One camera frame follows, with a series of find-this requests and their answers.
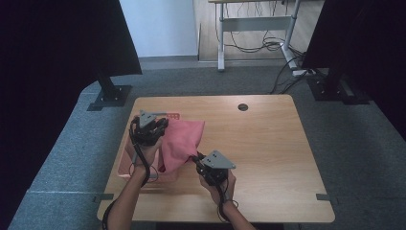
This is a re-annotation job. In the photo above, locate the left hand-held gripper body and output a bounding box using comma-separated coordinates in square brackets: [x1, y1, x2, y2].
[129, 109, 168, 148]

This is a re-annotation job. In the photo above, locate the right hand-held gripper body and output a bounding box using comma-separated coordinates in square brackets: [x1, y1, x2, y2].
[195, 149, 237, 187]

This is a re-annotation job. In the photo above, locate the pink cloth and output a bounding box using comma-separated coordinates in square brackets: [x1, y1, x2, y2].
[158, 118, 206, 174]

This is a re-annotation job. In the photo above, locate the pink plastic basket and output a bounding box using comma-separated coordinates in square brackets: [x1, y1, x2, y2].
[116, 111, 182, 185]

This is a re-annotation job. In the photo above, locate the person's right hand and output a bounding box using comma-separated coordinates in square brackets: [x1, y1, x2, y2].
[198, 170, 237, 206]

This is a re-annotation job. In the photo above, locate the person's left hand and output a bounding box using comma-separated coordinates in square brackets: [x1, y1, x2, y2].
[124, 136, 164, 171]

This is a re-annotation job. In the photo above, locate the black metal stand base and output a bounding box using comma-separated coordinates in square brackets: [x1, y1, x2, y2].
[86, 68, 133, 112]
[306, 67, 372, 105]

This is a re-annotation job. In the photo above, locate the black curtain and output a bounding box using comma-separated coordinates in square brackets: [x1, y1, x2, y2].
[301, 0, 406, 142]
[0, 0, 144, 224]

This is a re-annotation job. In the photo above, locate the white power strip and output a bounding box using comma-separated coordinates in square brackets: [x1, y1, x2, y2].
[292, 68, 317, 78]

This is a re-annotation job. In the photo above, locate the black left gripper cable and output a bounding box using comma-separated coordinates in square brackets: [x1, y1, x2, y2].
[101, 124, 151, 230]

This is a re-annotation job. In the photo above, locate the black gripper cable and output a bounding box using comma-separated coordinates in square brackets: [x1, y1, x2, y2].
[101, 124, 151, 230]
[215, 178, 239, 223]

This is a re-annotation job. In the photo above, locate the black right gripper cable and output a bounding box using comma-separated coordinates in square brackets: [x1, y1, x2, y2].
[215, 178, 239, 223]

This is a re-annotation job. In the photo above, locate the black cable bundle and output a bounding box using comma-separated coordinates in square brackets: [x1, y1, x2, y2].
[214, 0, 309, 95]

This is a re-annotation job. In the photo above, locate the grey desk frame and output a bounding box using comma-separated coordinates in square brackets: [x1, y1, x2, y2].
[208, 0, 303, 72]

